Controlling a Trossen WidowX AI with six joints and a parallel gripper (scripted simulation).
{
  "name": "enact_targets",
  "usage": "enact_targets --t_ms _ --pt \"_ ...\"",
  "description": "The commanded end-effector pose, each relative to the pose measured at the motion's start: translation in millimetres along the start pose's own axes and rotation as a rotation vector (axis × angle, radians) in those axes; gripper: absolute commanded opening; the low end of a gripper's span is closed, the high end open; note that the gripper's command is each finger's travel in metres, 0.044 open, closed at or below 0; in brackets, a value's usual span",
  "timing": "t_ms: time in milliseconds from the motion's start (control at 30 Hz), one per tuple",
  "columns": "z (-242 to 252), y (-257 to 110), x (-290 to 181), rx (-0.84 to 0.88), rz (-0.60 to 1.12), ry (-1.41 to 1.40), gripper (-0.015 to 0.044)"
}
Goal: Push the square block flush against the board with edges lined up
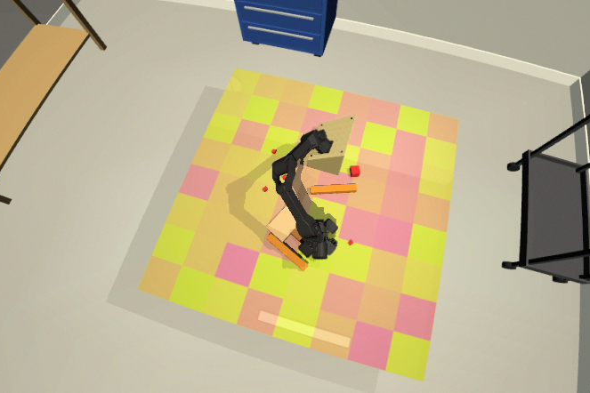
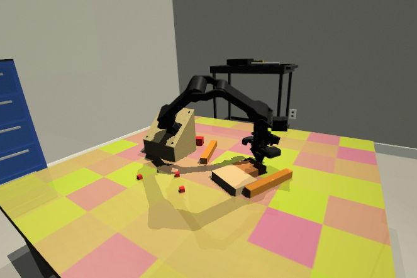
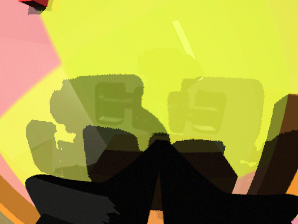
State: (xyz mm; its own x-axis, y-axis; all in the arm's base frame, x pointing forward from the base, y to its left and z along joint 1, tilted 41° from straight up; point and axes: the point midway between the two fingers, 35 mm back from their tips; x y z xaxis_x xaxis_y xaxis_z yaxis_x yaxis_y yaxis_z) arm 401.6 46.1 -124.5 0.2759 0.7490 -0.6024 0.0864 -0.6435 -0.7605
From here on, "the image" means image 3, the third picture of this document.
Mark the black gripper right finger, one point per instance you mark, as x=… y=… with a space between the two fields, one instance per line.
x=189 y=198

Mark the orange rectangular bar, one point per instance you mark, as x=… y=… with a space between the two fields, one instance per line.
x=14 y=205
x=282 y=174

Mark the small red block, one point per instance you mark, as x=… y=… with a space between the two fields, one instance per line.
x=35 y=3

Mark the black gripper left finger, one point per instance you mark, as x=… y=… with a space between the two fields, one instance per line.
x=124 y=199

